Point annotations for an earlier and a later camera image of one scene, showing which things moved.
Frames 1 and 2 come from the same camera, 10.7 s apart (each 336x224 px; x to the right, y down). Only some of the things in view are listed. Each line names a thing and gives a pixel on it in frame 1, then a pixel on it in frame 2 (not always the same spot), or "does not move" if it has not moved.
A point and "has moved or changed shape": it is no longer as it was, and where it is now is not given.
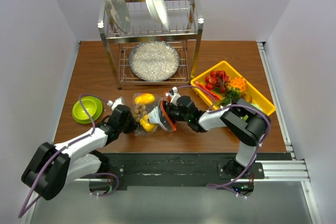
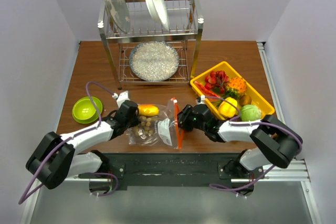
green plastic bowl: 93,105 does not move
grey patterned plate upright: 116,4 does not move
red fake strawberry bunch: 218,78 does not move
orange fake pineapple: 237,85 does not move
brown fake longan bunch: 139,111 -> 144,129
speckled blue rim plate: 154,61 does not move
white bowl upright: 157,6 does not move
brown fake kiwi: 247,97 does not move
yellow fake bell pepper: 149,126 has moved or changed shape
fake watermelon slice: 215,96 does not move
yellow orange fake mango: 145,98 -> 148,110
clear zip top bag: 150,113 has moved or changed shape
